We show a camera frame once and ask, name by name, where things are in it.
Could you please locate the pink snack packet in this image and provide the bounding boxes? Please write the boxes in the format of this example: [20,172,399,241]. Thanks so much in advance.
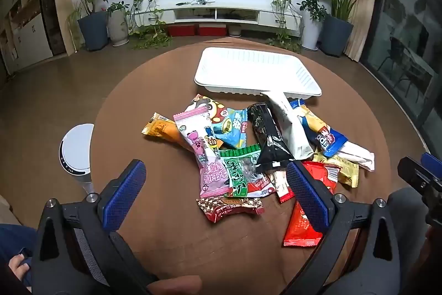
[173,106,233,200]

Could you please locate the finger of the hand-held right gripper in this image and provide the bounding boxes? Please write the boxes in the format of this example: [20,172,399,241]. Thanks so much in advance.
[397,157,437,195]
[420,152,442,178]

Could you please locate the green snack packet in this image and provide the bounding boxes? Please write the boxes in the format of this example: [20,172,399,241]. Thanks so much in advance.
[219,143,264,198]

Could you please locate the glass sliding door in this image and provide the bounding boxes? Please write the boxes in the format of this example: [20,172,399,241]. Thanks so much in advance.
[359,0,442,152]

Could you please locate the person's right leg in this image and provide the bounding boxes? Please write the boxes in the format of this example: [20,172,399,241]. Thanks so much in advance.
[388,187,434,237]

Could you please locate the red storage box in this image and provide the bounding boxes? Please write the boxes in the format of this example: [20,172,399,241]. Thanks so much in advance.
[168,24,197,37]
[198,24,227,37]

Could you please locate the orange snack packet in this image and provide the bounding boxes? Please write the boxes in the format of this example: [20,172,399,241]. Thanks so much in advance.
[141,112,184,146]

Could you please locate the red and white snack packet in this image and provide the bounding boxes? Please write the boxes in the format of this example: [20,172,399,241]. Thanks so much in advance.
[249,171,296,204]

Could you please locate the person's left hand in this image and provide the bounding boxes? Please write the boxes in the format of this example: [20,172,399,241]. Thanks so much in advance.
[147,275,203,295]

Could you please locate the white plastic tray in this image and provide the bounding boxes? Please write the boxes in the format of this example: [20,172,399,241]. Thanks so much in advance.
[194,47,323,99]

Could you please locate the slim white snack packet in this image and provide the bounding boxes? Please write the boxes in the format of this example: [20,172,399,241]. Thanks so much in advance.
[336,140,375,172]

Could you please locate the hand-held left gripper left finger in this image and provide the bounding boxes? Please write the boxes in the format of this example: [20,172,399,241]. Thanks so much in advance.
[33,159,148,295]

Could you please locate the panda print snack packet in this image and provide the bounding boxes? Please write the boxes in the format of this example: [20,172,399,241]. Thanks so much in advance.
[183,94,249,150]

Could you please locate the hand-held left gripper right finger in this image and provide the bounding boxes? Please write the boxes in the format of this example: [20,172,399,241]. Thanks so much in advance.
[286,161,412,295]

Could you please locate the brown star print snack packet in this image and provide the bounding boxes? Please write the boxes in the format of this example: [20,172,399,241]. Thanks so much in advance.
[196,196,265,223]

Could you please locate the cables on cabinet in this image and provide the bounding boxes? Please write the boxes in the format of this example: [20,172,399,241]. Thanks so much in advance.
[175,0,215,7]

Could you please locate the gold snack packet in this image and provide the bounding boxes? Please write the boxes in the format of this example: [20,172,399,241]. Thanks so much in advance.
[312,153,360,188]

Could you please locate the white wardrobe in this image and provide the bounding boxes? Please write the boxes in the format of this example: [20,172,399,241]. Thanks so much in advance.
[0,0,55,75]

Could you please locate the trailing green vine plant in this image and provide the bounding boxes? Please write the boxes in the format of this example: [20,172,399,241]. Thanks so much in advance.
[129,0,174,50]

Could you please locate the small plant in white pot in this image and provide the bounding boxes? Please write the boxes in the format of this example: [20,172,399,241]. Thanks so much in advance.
[106,1,131,47]

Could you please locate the white television cabinet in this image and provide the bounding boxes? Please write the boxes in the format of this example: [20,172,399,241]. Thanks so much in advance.
[133,1,303,38]

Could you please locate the dark blue cloth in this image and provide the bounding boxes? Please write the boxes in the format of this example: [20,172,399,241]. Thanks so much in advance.
[0,223,39,286]

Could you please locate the white snack bag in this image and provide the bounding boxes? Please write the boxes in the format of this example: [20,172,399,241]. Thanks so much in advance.
[261,91,315,160]

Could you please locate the leafy plant in white pot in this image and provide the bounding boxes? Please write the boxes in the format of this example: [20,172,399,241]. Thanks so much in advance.
[296,0,328,52]

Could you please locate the blue and yellow snack packet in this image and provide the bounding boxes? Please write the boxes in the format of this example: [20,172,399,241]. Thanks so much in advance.
[289,99,348,158]

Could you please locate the black snack packet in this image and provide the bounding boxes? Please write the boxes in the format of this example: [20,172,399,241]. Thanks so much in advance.
[247,102,294,173]

